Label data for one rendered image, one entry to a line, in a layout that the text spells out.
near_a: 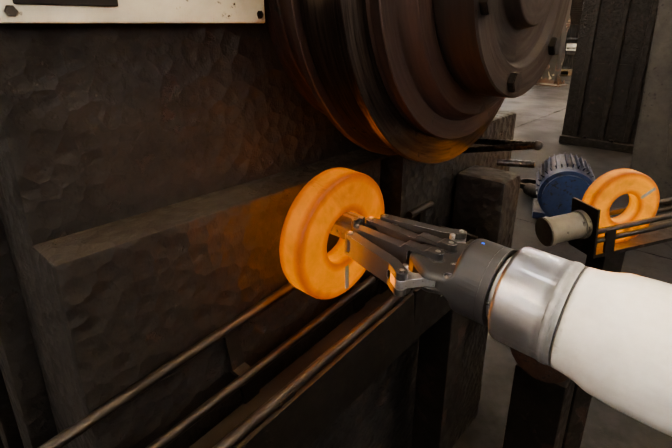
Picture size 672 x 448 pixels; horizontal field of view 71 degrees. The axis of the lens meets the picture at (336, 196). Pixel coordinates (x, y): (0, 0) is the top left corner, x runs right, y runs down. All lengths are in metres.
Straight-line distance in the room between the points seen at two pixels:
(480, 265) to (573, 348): 0.10
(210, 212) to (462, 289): 0.27
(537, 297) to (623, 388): 0.08
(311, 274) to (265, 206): 0.10
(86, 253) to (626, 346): 0.43
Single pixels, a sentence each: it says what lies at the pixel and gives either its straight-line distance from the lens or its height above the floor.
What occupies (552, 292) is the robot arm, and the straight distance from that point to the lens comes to 0.41.
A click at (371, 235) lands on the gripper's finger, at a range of 0.50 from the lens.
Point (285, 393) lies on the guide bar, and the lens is 0.56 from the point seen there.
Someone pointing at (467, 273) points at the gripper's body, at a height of 0.85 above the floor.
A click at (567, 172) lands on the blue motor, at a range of 2.77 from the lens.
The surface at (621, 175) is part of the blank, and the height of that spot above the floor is 0.78.
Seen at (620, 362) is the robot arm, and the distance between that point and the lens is 0.40.
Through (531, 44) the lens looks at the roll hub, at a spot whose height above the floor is 1.03.
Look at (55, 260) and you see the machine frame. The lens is 0.47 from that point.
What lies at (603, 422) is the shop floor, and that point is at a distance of 1.67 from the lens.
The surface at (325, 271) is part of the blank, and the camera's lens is 0.55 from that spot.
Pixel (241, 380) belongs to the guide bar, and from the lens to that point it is 0.59.
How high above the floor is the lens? 1.06
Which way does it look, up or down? 20 degrees down
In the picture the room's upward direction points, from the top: straight up
